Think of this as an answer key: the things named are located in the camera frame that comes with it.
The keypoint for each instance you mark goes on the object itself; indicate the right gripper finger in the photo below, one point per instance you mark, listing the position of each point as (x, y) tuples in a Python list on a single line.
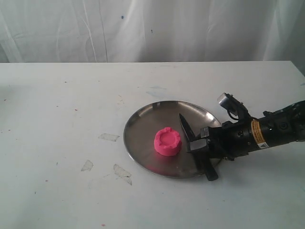
[(211, 132), (198, 147)]

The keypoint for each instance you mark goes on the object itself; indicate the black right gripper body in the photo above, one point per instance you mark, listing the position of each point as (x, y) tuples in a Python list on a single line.
[(231, 140)]

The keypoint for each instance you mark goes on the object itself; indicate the black knife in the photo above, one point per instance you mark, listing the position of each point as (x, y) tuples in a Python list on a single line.
[(202, 163)]

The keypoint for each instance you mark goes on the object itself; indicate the pink dough piece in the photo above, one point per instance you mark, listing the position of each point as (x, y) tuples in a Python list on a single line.
[(167, 142)]

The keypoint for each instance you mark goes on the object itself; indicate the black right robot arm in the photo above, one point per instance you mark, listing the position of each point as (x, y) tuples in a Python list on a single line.
[(277, 128)]

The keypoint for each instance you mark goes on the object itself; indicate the round steel plate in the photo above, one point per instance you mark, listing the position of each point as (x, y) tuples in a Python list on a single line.
[(141, 128)]

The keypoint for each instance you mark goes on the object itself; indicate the clear tape piece lower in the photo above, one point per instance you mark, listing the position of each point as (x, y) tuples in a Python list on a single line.
[(122, 173)]

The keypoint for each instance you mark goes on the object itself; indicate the clear tape piece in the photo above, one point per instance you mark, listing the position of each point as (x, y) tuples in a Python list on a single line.
[(122, 173), (109, 137), (88, 165)]

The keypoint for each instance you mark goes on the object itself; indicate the clear tape piece upper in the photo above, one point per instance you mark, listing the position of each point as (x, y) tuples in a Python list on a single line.
[(109, 137)]

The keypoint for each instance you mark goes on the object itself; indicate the clear tape piece left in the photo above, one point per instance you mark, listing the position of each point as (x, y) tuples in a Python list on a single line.
[(88, 165)]

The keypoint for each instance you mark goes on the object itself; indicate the white backdrop curtain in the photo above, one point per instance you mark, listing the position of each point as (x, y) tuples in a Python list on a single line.
[(151, 30)]

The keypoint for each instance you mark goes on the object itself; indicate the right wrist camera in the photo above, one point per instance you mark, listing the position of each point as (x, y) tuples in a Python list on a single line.
[(235, 109)]

